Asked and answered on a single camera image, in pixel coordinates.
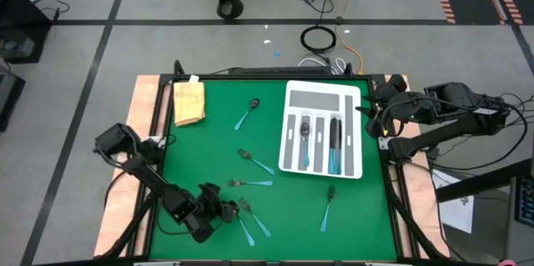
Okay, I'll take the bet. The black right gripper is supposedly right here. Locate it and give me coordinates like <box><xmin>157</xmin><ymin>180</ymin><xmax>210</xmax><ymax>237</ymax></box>
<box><xmin>355</xmin><ymin>74</ymin><xmax>431</xmax><ymax>138</ymax></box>

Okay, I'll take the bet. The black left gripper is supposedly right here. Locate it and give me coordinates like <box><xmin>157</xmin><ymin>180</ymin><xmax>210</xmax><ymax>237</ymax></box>
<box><xmin>191</xmin><ymin>182</ymin><xmax>239</xmax><ymax>244</ymax></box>

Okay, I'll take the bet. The teal handled steel spoon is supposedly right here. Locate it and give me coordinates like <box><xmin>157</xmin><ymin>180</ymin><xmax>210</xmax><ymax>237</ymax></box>
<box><xmin>235</xmin><ymin>214</ymin><xmax>255</xmax><ymax>247</ymax></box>
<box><xmin>233</xmin><ymin>97</ymin><xmax>261</xmax><ymax>132</ymax></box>
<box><xmin>300</xmin><ymin>121</ymin><xmax>311</xmax><ymax>168</ymax></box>

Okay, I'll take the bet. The teal handled steel fork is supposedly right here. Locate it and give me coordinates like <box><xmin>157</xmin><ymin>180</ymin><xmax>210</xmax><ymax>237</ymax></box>
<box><xmin>319</xmin><ymin>184</ymin><xmax>337</xmax><ymax>233</ymax></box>
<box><xmin>227</xmin><ymin>178</ymin><xmax>275</xmax><ymax>188</ymax></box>
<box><xmin>239</xmin><ymin>197</ymin><xmax>273</xmax><ymax>239</ymax></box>
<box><xmin>236</xmin><ymin>148</ymin><xmax>276</xmax><ymax>176</ymax></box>

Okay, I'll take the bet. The white cutlery tray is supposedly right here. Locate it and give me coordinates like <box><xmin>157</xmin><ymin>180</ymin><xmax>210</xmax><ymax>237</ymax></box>
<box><xmin>278</xmin><ymin>79</ymin><xmax>363</xmax><ymax>180</ymax></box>

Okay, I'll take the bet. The green table mat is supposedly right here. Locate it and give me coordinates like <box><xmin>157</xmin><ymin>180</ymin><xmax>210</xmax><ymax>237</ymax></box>
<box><xmin>148</xmin><ymin>78</ymin><xmax>399</xmax><ymax>262</ymax></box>

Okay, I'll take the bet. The black power strip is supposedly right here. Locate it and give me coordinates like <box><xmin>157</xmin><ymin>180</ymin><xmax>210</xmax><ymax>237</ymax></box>
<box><xmin>228</xmin><ymin>66</ymin><xmax>334</xmax><ymax>77</ymax></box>

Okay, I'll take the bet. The yellow folded cloth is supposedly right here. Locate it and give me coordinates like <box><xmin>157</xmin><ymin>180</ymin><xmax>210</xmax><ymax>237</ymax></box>
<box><xmin>172</xmin><ymin>74</ymin><xmax>207</xmax><ymax>128</ymax></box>

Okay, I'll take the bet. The white paper sheet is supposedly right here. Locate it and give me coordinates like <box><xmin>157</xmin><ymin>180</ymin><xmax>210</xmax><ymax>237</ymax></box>
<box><xmin>431</xmin><ymin>168</ymin><xmax>476</xmax><ymax>234</ymax></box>

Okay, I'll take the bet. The wooden table board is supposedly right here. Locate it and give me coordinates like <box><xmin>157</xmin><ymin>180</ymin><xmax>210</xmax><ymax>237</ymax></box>
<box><xmin>93</xmin><ymin>74</ymin><xmax>451</xmax><ymax>258</ymax></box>

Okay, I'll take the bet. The black control box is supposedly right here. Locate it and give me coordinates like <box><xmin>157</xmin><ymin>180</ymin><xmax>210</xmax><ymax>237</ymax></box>
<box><xmin>513</xmin><ymin>175</ymin><xmax>534</xmax><ymax>228</ymax></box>

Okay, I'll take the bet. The grey cabinet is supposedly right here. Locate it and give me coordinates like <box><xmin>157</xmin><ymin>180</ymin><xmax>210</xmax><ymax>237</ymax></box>
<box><xmin>502</xmin><ymin>182</ymin><xmax>534</xmax><ymax>266</ymax></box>

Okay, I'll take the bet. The black floor box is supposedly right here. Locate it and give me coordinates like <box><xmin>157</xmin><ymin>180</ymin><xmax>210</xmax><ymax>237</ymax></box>
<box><xmin>0</xmin><ymin>69</ymin><xmax>27</xmax><ymax>133</ymax></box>

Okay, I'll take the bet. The black cabinet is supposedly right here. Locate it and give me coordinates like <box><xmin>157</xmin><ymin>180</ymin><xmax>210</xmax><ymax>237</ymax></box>
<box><xmin>0</xmin><ymin>0</ymin><xmax>53</xmax><ymax>65</ymax></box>

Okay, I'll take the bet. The white floor cable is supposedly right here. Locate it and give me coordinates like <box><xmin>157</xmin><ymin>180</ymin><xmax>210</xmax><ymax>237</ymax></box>
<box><xmin>297</xmin><ymin>56</ymin><xmax>347</xmax><ymax>75</ymax></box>

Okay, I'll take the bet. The coiled black floor cable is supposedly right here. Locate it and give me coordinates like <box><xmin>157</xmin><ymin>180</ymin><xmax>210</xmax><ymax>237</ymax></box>
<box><xmin>299</xmin><ymin>24</ymin><xmax>337</xmax><ymax>55</ymax></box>

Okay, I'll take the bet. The black frame bar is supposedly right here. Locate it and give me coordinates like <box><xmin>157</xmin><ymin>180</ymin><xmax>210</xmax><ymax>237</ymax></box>
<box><xmin>435</xmin><ymin>158</ymin><xmax>534</xmax><ymax>203</ymax></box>

